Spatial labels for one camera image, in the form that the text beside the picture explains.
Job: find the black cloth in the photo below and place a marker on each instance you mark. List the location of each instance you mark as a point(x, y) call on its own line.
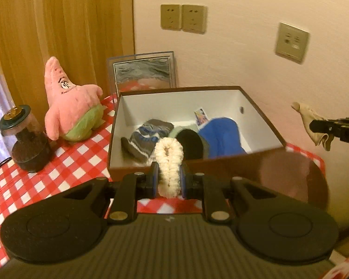
point(189, 145)

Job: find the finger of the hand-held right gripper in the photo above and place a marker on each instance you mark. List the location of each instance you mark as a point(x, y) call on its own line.
point(322, 125)

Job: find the green fleece cloth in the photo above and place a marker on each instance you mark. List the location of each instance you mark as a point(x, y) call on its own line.
point(176, 132)

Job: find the silver picture frame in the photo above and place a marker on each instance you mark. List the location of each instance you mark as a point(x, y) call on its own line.
point(145, 69)

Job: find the blue fleece cloth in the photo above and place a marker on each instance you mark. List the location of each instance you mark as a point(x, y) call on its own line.
point(221, 136)

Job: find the brown wooden panel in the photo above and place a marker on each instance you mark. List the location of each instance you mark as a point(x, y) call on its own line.
point(61, 20)

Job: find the cream fluffy scrunchie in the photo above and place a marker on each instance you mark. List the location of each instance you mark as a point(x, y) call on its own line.
point(168, 157)

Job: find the brown cylindrical canister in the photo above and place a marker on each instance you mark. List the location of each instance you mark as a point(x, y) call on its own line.
point(293, 177)

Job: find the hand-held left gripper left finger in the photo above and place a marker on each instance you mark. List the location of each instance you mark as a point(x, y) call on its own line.
point(154, 180)

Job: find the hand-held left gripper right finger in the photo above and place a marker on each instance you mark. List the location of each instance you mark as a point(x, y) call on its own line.
point(183, 181)

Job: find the large beige wall socket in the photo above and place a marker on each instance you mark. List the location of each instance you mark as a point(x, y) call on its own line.
point(292, 42)

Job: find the pink starfish plush toy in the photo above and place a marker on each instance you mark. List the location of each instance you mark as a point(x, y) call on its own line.
point(72, 104)

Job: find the small printed card box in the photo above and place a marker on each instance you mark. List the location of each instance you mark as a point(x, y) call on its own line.
point(200, 117)

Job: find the glass jar with dark lid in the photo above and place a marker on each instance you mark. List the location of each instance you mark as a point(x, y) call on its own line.
point(26, 151)

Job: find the brown cardboard box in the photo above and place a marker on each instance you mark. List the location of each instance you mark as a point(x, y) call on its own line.
point(128, 116)

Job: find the red white printed cloth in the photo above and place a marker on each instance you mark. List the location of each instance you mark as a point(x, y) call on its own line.
point(340, 270)

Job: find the red white checked tablecloth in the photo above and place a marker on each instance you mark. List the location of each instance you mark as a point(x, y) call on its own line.
point(69, 165)

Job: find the grey striped sock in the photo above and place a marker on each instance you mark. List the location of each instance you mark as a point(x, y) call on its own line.
point(142, 142)

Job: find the beige glove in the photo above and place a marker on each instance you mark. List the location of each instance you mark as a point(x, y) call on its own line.
point(306, 114)

